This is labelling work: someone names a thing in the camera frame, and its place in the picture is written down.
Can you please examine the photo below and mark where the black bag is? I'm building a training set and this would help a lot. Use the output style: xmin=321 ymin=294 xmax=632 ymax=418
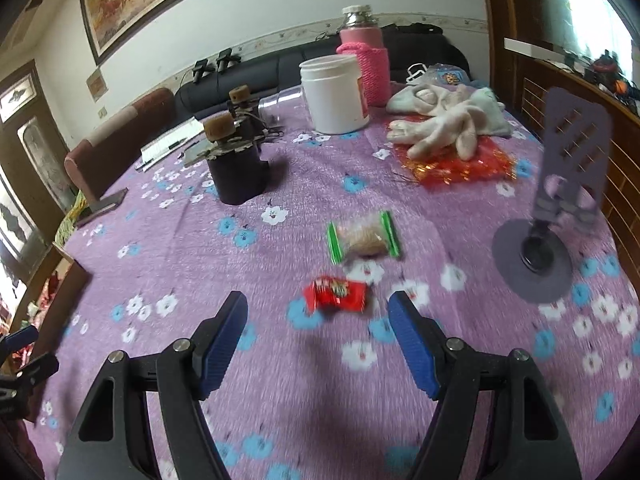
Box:
xmin=382 ymin=22 xmax=471 ymax=83

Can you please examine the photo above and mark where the white notebook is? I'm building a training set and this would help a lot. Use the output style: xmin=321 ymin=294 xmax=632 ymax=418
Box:
xmin=134 ymin=117 xmax=203 ymax=173

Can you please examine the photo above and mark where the white plastic jar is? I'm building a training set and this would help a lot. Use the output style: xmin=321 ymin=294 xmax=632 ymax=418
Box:
xmin=299 ymin=54 xmax=371 ymax=135

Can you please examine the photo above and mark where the blue printed snack bag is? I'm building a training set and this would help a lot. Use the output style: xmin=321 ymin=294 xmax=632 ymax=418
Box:
xmin=432 ymin=62 xmax=473 ymax=86

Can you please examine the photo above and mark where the black leather sofa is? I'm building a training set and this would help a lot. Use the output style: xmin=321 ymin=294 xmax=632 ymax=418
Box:
xmin=174 ymin=22 xmax=471 ymax=126

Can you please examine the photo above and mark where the green clear snack packet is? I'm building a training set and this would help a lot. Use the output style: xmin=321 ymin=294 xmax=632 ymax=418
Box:
xmin=327 ymin=210 xmax=402 ymax=265

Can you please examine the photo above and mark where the framed wall plaque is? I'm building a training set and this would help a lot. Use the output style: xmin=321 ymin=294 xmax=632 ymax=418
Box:
xmin=86 ymin=71 xmax=108 ymax=103

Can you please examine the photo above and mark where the red snack packet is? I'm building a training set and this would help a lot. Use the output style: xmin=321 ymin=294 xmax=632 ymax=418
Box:
xmin=304 ymin=275 xmax=377 ymax=313

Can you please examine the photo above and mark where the cardboard box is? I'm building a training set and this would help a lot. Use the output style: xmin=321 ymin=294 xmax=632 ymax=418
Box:
xmin=0 ymin=241 xmax=91 ymax=376

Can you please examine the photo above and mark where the wooden glass door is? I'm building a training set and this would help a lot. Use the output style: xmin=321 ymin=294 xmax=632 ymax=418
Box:
xmin=0 ymin=57 xmax=76 ymax=281

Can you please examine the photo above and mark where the grey phone stand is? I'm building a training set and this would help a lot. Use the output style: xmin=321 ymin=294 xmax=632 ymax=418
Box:
xmin=491 ymin=86 xmax=613 ymax=305

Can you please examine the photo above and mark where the pile of red snack packets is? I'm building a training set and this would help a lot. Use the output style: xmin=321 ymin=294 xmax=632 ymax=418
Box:
xmin=35 ymin=267 xmax=66 ymax=321

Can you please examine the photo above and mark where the clear plastic jar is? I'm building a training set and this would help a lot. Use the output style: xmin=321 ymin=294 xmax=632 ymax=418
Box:
xmin=257 ymin=85 xmax=306 ymax=116

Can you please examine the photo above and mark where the red shiny foil bag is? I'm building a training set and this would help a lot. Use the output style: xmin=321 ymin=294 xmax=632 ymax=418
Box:
xmin=395 ymin=137 xmax=518 ymax=188

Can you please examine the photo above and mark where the white flat box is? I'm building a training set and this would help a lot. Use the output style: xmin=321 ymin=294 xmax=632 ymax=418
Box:
xmin=504 ymin=36 xmax=568 ymax=61

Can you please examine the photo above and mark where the white cotton glove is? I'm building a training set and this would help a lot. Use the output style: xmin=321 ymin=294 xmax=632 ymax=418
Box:
xmin=386 ymin=84 xmax=501 ymax=117
xmin=387 ymin=102 xmax=513 ymax=162

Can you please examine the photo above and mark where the black tablet pink case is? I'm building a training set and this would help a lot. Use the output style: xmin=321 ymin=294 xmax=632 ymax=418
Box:
xmin=75 ymin=187 xmax=130 ymax=226

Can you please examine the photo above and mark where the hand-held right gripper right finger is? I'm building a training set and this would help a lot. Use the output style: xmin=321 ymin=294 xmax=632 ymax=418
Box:
xmin=387 ymin=290 xmax=583 ymax=480

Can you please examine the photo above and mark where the green floral cloth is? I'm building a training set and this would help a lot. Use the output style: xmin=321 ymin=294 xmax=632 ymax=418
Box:
xmin=54 ymin=191 xmax=88 ymax=248

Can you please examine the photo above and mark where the black device with cork knob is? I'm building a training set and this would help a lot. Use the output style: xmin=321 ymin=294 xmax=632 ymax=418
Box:
xmin=227 ymin=87 xmax=281 ymax=143
xmin=201 ymin=112 xmax=271 ymax=206

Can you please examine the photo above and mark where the small grey booklet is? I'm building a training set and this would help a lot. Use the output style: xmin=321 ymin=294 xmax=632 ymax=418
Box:
xmin=181 ymin=140 xmax=211 ymax=167

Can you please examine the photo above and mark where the framed horse painting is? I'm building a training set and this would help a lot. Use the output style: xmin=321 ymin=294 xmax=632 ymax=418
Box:
xmin=79 ymin=0 xmax=321 ymax=66

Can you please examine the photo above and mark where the brown armchair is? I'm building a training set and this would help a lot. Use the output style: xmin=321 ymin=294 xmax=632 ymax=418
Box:
xmin=64 ymin=87 xmax=177 ymax=206

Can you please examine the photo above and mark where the wooden sideboard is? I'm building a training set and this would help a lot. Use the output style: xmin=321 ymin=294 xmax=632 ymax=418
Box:
xmin=477 ymin=0 xmax=640 ymax=241

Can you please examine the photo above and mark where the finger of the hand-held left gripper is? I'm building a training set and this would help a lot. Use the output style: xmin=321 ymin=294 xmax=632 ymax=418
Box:
xmin=0 ymin=352 xmax=60 ymax=418
xmin=0 ymin=326 xmax=41 ymax=359

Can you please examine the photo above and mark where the purple floral tablecloth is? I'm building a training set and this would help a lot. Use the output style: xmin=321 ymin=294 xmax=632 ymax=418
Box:
xmin=20 ymin=77 xmax=640 ymax=480

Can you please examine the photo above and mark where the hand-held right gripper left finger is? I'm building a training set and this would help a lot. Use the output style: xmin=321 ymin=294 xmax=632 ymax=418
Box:
xmin=56 ymin=290 xmax=249 ymax=480

